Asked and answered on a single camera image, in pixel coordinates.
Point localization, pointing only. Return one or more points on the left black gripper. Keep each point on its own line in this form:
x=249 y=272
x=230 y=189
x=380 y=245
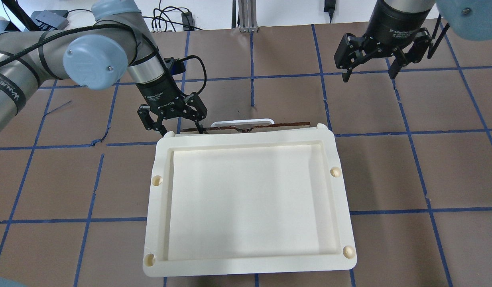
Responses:
x=158 y=97

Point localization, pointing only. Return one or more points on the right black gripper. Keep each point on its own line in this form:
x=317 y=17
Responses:
x=393 y=22

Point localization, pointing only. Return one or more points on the wooden drawer with white handle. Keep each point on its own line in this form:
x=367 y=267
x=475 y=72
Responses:
x=253 y=126

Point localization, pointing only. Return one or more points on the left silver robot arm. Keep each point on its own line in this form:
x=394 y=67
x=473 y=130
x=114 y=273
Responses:
x=97 y=57

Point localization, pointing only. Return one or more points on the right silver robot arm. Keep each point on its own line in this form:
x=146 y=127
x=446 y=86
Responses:
x=469 y=19

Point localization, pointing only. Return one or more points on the black power adapter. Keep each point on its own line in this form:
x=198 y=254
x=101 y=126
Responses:
x=330 y=6

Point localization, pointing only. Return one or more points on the upper white plastic tray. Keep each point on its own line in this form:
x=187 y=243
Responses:
x=266 y=202

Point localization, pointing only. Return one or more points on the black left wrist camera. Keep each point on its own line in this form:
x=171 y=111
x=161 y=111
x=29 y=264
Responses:
x=175 y=66

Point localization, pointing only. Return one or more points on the aluminium frame post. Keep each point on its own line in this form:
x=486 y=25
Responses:
x=244 y=15

